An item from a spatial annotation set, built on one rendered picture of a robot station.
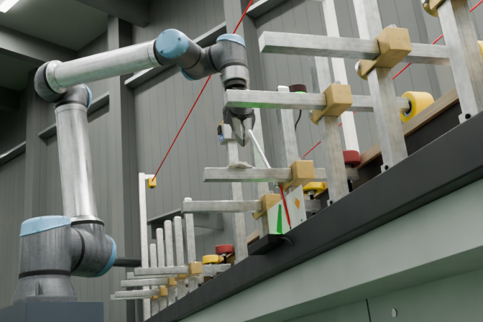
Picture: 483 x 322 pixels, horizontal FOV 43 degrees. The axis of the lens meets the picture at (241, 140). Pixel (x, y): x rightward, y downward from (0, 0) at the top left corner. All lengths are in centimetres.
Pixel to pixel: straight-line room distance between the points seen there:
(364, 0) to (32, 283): 122
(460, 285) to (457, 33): 59
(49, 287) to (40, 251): 11
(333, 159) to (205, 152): 728
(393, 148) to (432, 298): 44
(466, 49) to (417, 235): 35
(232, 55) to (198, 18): 765
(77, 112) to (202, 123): 664
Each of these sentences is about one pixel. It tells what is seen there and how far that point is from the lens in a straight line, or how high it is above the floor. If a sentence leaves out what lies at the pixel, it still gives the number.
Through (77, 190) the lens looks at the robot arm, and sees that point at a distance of 214.
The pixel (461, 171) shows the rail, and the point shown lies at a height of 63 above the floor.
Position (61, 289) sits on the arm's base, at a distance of 190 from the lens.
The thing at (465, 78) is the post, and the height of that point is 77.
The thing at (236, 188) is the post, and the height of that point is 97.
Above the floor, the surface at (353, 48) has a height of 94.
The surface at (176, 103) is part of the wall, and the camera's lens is 939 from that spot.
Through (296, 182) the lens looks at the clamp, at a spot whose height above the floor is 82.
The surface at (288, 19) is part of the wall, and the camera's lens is 822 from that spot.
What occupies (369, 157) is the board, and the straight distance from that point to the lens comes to 168.
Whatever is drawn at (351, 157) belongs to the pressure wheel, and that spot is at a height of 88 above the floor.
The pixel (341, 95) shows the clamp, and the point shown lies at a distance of 142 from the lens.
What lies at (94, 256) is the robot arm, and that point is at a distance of 205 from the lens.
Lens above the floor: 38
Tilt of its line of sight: 20 degrees up
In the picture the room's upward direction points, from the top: 6 degrees counter-clockwise
